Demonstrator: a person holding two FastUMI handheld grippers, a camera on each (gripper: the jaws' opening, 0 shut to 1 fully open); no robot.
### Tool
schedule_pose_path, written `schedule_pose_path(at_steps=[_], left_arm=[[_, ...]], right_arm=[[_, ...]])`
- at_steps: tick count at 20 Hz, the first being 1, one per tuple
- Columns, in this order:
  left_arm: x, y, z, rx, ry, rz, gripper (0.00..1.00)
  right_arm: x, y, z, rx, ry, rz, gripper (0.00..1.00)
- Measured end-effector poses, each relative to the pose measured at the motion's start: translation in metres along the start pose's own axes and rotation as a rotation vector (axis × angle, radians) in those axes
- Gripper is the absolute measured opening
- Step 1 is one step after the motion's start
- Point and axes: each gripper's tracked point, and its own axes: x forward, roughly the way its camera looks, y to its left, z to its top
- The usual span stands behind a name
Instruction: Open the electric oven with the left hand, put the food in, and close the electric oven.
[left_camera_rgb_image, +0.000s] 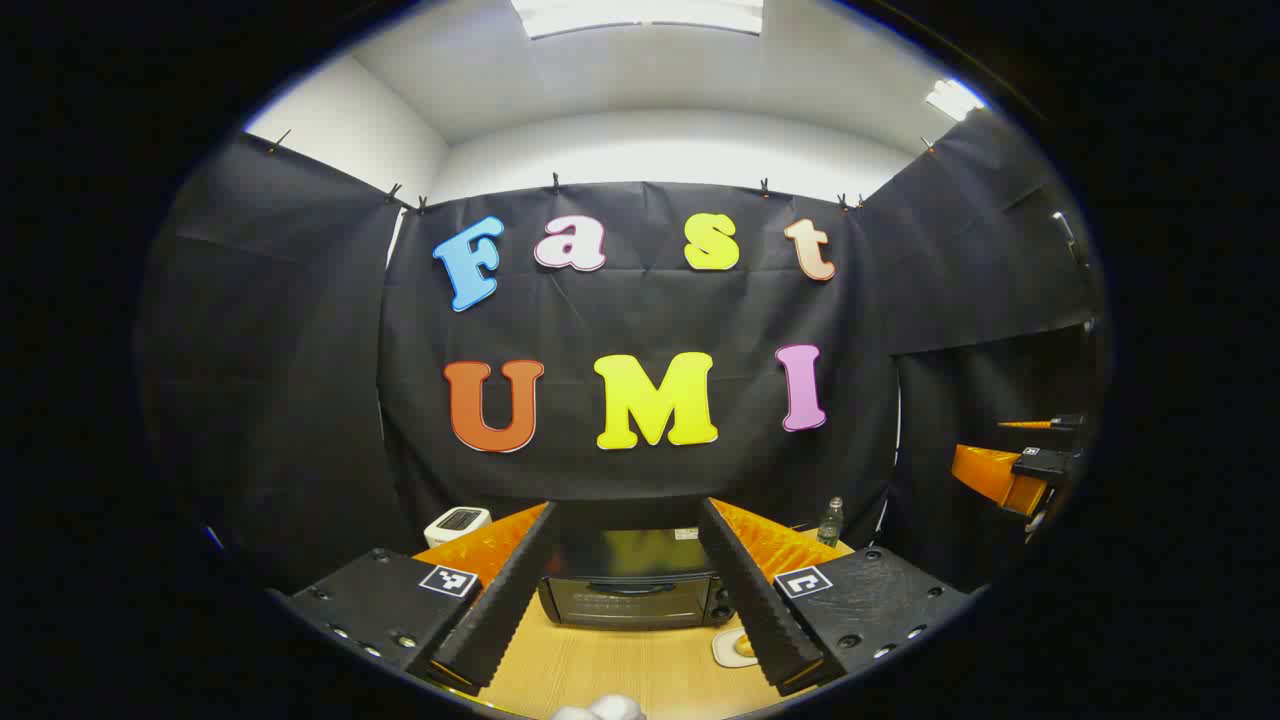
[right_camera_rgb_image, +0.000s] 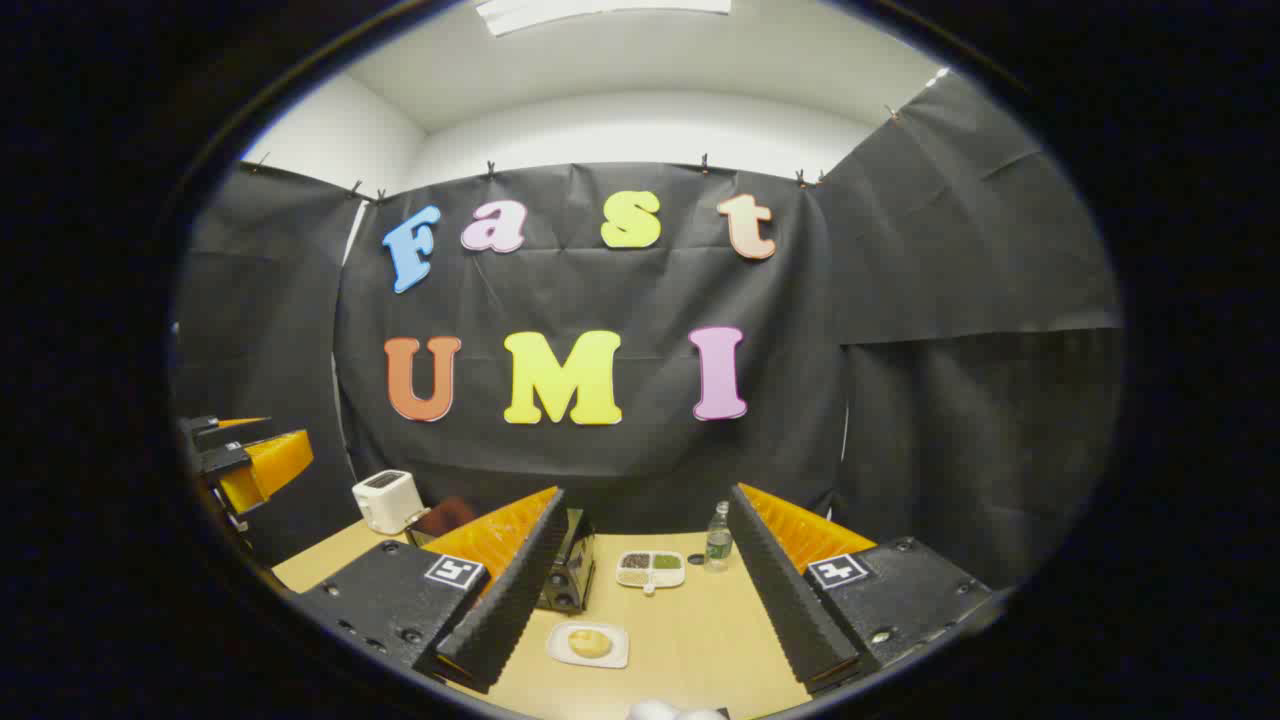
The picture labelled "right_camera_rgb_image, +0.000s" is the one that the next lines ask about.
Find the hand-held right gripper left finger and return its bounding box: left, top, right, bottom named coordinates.
left=293, top=486, right=569, bottom=694

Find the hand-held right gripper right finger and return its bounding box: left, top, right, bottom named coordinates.
left=727, top=483, right=998, bottom=694

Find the black electric oven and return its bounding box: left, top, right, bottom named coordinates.
left=405, top=497, right=598, bottom=614

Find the clear plastic water bottle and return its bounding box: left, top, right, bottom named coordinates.
left=704, top=501, right=734, bottom=573

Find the white square plate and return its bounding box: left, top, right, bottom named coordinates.
left=546, top=621, right=631, bottom=669

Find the white toaster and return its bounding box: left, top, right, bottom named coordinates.
left=352, top=470, right=429, bottom=536

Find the white divided seasoning dish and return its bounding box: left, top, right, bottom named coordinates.
left=616, top=550, right=687, bottom=596

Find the ceiling light panel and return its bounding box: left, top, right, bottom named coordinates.
left=475, top=0, right=733, bottom=38

